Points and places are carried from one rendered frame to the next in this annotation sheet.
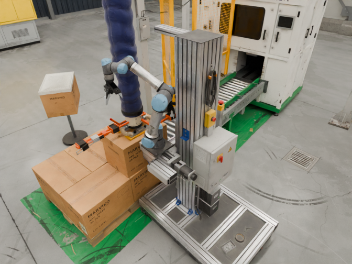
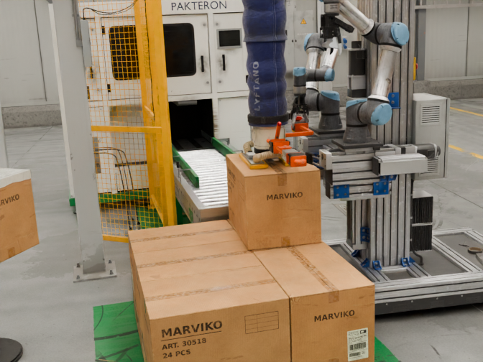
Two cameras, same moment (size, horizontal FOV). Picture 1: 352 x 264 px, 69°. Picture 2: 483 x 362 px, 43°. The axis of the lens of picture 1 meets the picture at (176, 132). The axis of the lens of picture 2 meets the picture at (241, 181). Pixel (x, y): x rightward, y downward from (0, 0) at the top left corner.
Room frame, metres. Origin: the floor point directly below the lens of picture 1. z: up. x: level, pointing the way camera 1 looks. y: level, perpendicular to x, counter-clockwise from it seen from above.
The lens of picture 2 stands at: (0.44, 3.26, 1.66)
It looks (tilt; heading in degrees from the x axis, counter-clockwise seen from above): 14 degrees down; 306
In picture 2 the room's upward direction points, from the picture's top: 3 degrees counter-clockwise
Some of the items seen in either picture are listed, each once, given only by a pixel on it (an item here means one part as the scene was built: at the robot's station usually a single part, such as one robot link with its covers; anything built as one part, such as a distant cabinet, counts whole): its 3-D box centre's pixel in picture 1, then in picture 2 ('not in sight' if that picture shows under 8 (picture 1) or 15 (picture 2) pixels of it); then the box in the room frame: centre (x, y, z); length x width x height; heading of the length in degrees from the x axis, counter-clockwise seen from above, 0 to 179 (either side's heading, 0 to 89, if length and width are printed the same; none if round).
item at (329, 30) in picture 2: (110, 85); (330, 26); (1.84, 0.51, 1.66); 0.09 x 0.08 x 0.12; 44
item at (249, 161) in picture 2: not in sight; (252, 157); (2.32, 0.51, 0.97); 0.34 x 0.10 x 0.05; 135
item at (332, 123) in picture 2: not in sight; (330, 120); (2.19, -0.18, 1.09); 0.15 x 0.15 x 0.10
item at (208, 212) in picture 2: not in sight; (254, 206); (2.53, 0.21, 0.58); 0.70 x 0.03 x 0.06; 49
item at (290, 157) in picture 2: (81, 144); (296, 159); (1.83, 0.87, 1.07); 0.08 x 0.07 x 0.05; 135
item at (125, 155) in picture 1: (136, 143); (270, 196); (2.25, 0.45, 0.74); 0.60 x 0.40 x 0.40; 135
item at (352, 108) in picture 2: (155, 130); (357, 110); (1.84, 0.18, 1.20); 0.13 x 0.12 x 0.14; 160
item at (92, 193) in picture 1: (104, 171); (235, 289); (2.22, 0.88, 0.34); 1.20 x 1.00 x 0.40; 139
